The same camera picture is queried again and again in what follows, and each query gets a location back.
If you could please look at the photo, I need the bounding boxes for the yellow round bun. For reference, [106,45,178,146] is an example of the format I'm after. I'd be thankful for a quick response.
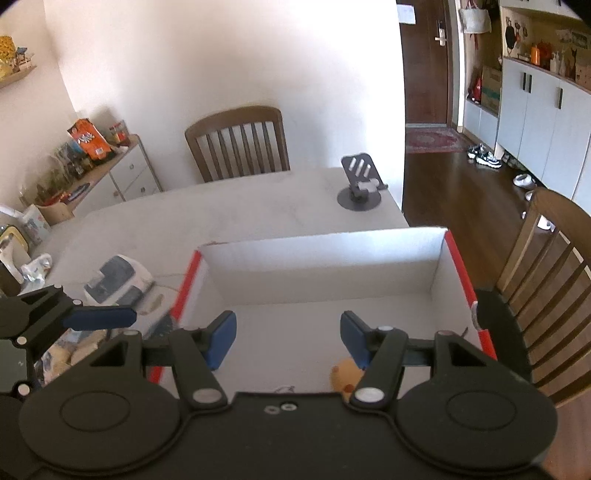
[329,358,363,402]

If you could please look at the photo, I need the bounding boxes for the white crumpled plastic bag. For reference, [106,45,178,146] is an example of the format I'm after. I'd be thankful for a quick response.
[21,253,53,287]

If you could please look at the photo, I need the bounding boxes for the white blue tissue pack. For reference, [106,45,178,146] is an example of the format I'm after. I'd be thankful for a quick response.
[84,255,154,307]

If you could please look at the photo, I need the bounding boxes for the yellow rimmed white appliance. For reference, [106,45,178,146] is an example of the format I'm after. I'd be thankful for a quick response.
[0,226,31,297]

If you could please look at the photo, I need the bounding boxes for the red white cardboard box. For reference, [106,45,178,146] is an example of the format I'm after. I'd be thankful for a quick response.
[172,227,480,395]

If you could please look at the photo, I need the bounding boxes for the patterned tissue box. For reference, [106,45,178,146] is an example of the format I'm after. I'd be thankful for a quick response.
[20,204,51,245]

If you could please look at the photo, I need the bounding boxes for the grey phone stand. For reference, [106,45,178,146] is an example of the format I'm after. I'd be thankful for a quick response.
[337,153,388,212]

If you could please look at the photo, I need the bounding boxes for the white drawer sideboard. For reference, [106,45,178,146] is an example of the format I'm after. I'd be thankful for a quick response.
[39,134,163,225]

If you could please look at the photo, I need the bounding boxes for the orange snack bag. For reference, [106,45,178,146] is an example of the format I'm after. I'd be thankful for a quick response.
[67,118,115,163]

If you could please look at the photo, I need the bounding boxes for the wooden chair right side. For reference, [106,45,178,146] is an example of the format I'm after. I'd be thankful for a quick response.
[495,188,590,407]

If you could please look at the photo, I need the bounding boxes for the wooden chair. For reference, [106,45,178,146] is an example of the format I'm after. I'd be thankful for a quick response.
[495,188,590,407]
[184,105,290,183]

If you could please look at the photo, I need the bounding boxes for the wooden chair far side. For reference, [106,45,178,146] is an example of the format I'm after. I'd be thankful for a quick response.
[184,105,290,183]

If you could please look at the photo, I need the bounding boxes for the red patterned doormat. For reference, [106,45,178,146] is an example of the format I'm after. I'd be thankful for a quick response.
[406,127,468,154]

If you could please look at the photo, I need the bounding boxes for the sneakers on floor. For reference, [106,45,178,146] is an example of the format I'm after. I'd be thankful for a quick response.
[467,144,503,170]

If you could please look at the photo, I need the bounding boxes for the brown entrance door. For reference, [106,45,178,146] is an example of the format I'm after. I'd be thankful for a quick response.
[397,0,452,125]

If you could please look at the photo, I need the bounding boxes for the white tote bag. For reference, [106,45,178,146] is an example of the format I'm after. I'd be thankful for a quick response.
[459,0,492,35]

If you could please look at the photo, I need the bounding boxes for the white wall cabinet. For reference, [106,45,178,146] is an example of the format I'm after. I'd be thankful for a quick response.
[460,1,590,209]

